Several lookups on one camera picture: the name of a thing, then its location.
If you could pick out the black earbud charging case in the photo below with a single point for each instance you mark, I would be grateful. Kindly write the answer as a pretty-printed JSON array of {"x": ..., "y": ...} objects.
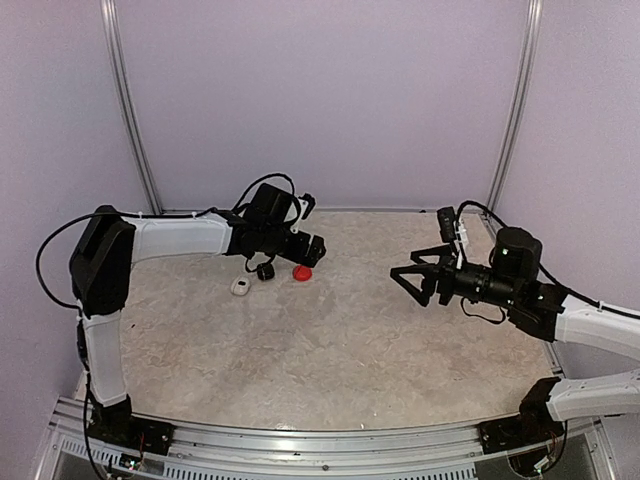
[{"x": 265, "y": 271}]

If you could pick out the left aluminium frame post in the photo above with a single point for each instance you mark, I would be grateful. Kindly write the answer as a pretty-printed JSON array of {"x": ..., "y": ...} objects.
[{"x": 114, "y": 45}]

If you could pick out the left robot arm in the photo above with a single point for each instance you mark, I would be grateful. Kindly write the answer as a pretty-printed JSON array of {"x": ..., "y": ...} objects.
[{"x": 113, "y": 242}]

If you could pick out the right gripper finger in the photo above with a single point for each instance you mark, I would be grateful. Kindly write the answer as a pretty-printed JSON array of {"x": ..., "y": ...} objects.
[
  {"x": 418, "y": 280},
  {"x": 436, "y": 253}
]

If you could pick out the white earbud charging case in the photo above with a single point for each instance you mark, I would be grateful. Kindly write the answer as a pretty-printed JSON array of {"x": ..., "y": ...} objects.
[{"x": 240, "y": 286}]

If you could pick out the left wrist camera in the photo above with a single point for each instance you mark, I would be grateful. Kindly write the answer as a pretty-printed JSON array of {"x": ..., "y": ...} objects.
[{"x": 301, "y": 207}]

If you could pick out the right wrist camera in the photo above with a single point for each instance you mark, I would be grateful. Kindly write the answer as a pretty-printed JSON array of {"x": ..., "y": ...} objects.
[{"x": 454, "y": 233}]

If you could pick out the red round charging case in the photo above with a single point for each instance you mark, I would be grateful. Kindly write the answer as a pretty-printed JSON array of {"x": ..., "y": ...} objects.
[{"x": 302, "y": 273}]

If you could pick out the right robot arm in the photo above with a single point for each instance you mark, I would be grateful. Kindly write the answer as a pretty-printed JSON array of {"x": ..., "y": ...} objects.
[{"x": 546, "y": 311}]

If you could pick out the aluminium frame post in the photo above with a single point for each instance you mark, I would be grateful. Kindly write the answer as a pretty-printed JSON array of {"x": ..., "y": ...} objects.
[
  {"x": 114, "y": 45},
  {"x": 518, "y": 103}
]

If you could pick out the front aluminium rail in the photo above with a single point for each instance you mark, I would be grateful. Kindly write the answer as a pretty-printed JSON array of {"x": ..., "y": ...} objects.
[{"x": 201, "y": 451}]

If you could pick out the right aluminium frame post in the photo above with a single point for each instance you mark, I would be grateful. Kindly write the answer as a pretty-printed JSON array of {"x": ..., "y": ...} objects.
[{"x": 518, "y": 103}]

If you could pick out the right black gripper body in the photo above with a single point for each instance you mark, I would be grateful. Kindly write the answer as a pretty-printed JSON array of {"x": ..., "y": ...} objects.
[{"x": 447, "y": 269}]

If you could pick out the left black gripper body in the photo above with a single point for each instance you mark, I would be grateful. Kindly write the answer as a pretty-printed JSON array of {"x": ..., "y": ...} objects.
[{"x": 297, "y": 253}]

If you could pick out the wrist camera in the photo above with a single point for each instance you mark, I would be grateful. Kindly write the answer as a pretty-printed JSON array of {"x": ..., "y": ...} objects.
[
  {"x": 454, "y": 233},
  {"x": 301, "y": 207}
]

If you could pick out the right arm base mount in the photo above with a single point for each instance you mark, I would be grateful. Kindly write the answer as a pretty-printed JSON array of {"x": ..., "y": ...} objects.
[{"x": 509, "y": 433}]

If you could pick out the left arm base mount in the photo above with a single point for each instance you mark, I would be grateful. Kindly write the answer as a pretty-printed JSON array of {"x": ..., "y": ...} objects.
[{"x": 140, "y": 434}]

